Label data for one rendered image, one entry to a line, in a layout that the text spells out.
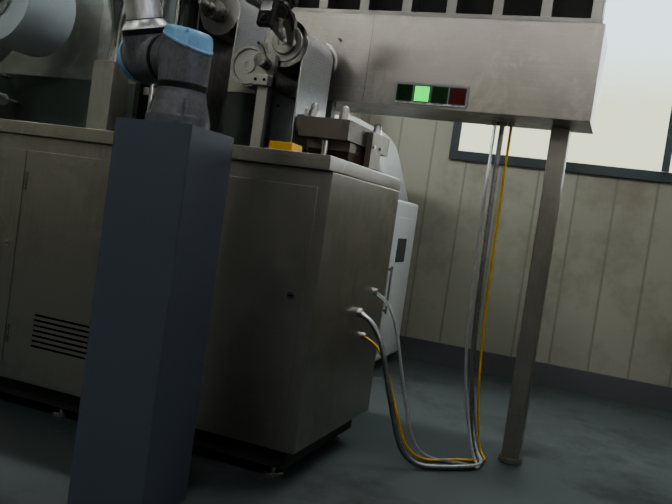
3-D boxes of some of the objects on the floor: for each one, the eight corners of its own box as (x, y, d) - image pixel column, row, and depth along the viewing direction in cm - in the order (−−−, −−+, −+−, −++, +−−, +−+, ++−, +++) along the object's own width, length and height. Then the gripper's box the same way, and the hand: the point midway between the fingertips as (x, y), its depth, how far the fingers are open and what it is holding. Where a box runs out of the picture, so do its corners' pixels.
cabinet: (-304, 321, 290) (-281, 98, 286) (-145, 310, 350) (-124, 125, 346) (287, 492, 201) (332, 171, 197) (364, 437, 261) (400, 191, 257)
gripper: (294, -34, 214) (310, 31, 230) (263, -34, 218) (281, 30, 234) (283, -17, 209) (300, 48, 225) (251, -18, 213) (270, 46, 229)
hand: (285, 40), depth 227 cm, fingers closed, pressing on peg
